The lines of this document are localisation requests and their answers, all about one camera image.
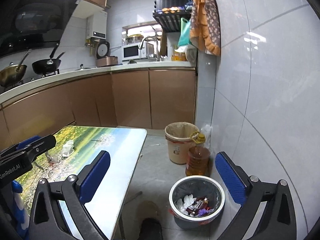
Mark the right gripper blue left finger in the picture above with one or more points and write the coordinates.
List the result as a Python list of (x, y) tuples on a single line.
[(47, 220)]

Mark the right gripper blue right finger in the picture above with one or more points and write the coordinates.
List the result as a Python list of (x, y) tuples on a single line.
[(278, 220)]

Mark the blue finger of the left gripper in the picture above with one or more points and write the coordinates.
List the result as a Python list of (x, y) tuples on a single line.
[(39, 147), (28, 141)]

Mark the white tissue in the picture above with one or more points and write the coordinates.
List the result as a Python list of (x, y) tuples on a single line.
[(68, 148)]

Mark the plastic wrapper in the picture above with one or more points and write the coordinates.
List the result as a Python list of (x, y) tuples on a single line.
[(52, 159)]

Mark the white rimmed trash bin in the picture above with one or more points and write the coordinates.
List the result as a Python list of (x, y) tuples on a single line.
[(196, 201)]

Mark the brown kitchen base cabinets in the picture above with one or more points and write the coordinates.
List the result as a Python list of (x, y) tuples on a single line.
[(149, 99)]

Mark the beige lined trash bucket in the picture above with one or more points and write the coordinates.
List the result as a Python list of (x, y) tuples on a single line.
[(180, 137)]

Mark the chrome kitchen faucet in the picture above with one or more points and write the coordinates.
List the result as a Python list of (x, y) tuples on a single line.
[(151, 50)]

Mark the blue white striped sleeve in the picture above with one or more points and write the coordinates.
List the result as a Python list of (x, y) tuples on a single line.
[(19, 211)]

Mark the landscape print folding table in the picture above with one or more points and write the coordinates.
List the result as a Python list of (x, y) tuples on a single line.
[(124, 146)]

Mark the black frying wok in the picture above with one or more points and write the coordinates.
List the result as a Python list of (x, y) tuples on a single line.
[(50, 65)]

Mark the steel pot lid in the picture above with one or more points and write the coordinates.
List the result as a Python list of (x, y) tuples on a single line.
[(82, 67)]

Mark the amber cooking oil bottle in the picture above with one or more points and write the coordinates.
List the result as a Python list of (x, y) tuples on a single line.
[(198, 156)]

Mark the copper rice cooker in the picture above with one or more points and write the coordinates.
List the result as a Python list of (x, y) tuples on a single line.
[(103, 57)]

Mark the black range hood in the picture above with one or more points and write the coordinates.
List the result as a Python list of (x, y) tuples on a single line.
[(35, 24)]

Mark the white water heater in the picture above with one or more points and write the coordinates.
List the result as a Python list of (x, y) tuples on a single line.
[(96, 25)]

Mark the white microwave oven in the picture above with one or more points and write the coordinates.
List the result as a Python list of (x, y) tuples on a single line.
[(131, 52)]

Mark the yellow seasoning package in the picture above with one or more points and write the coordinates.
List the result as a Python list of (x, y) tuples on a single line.
[(178, 53)]

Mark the green plastic bag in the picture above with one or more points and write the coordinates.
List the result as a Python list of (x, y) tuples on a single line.
[(184, 39)]

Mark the orange patterned apron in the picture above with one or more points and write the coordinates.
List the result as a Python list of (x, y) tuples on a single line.
[(205, 33)]

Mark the brass pot with handle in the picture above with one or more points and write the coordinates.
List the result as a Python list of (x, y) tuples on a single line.
[(14, 73)]

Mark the black wall dish rack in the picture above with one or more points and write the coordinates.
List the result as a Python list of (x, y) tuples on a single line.
[(169, 14)]

